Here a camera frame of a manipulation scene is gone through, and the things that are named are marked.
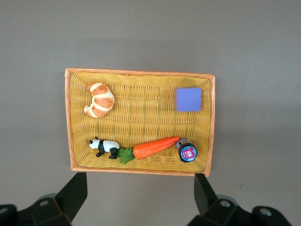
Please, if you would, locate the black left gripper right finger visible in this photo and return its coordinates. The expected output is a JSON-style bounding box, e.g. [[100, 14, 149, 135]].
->
[[188, 173, 245, 226]]

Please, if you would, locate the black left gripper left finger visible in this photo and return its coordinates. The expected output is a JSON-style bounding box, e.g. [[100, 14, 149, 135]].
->
[[32, 172, 88, 226]]

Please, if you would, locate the yellow orange-rimmed wicker basket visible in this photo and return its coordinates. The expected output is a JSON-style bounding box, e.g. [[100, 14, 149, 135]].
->
[[63, 68, 216, 178]]

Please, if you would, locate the small bottle with printed lid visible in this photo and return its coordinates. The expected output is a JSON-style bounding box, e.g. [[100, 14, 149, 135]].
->
[[175, 137, 198, 164]]

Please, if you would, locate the toy panda figure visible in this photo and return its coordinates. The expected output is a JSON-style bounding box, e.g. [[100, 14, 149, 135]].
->
[[88, 137, 120, 160]]

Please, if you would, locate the orange toy carrot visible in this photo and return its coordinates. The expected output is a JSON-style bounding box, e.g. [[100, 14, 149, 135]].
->
[[116, 136, 181, 165]]

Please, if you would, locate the purple foam cube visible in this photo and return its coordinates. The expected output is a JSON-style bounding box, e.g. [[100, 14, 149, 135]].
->
[[174, 87, 203, 112]]

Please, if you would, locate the toy croissant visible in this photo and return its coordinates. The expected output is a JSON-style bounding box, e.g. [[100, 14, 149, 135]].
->
[[83, 82, 115, 118]]

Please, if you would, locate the brown table cover sheet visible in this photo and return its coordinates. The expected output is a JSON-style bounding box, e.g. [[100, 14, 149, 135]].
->
[[0, 0, 301, 226]]

